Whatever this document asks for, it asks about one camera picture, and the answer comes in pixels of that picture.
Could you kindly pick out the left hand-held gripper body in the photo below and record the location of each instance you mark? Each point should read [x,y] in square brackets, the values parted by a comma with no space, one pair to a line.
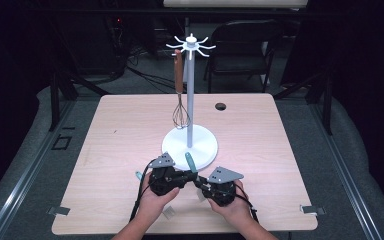
[163,180]

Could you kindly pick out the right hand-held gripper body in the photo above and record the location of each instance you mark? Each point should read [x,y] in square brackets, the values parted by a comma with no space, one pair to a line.
[223,190]

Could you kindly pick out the white utensil rack stand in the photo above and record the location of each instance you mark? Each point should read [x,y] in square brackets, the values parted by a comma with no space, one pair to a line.
[190,140]

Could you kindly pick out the person's right hand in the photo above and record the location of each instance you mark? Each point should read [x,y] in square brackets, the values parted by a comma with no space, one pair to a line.
[231,210]

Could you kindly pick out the person's left hand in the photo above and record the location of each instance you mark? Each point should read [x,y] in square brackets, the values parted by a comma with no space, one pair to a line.
[155,206]

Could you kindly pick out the black metal stand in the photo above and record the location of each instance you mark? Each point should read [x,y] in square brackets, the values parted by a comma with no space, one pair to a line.
[327,100]
[55,100]

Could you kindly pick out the black folding chair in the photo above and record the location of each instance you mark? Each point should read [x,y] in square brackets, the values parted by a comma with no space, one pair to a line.
[243,46]

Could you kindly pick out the grey metal table bracket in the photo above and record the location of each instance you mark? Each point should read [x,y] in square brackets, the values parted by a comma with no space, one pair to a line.
[313,210]
[59,210]

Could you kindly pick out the aluminium floor rail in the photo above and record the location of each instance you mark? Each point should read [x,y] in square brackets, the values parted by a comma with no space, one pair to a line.
[26,176]
[343,176]

